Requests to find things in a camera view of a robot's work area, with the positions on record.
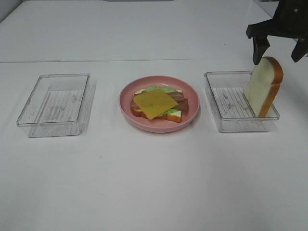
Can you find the bread slice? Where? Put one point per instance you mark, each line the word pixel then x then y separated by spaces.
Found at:
pixel 263 85
pixel 173 114

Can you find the pink round plate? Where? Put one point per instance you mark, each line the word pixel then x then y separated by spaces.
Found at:
pixel 159 125

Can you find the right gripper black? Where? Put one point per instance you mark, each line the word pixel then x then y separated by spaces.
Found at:
pixel 290 20

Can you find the clear plastic tray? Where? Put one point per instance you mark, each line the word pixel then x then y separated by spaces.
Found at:
pixel 59 105
pixel 230 109

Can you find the bacon strip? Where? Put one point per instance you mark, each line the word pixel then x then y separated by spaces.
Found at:
pixel 183 105
pixel 177 96

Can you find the left clear plastic tray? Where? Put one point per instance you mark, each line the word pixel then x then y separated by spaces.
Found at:
pixel 59 105

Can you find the right clear plastic tray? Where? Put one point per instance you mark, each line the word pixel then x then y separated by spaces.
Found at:
pixel 230 109

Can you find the green lettuce leaf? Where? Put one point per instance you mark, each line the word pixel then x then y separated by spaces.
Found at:
pixel 156 101

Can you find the yellow cheese slice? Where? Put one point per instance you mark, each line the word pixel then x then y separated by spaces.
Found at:
pixel 154 103

